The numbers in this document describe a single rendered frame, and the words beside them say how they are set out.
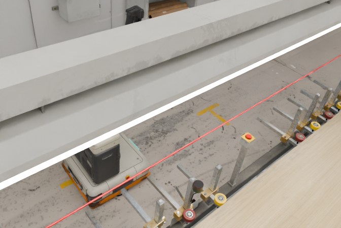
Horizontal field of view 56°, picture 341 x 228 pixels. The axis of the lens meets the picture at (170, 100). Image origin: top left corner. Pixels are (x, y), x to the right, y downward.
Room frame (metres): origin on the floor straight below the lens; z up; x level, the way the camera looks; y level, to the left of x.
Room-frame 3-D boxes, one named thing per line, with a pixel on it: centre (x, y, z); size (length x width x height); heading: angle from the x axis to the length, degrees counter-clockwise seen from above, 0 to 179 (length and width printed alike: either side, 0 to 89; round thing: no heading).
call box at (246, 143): (1.59, -0.55, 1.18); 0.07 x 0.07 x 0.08; 45
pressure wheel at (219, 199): (1.31, -0.41, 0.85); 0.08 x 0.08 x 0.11
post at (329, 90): (2.47, -1.43, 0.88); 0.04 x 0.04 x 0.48; 45
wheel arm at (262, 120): (2.16, -0.98, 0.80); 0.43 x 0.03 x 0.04; 45
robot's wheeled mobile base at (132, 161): (2.07, 0.55, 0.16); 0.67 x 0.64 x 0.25; 134
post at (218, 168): (1.41, -0.37, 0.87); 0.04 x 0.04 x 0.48; 45
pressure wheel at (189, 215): (1.16, -0.21, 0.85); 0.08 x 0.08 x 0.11
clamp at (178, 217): (1.21, -0.18, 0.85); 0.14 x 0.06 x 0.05; 135
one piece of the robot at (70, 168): (1.83, 0.77, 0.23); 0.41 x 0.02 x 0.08; 44
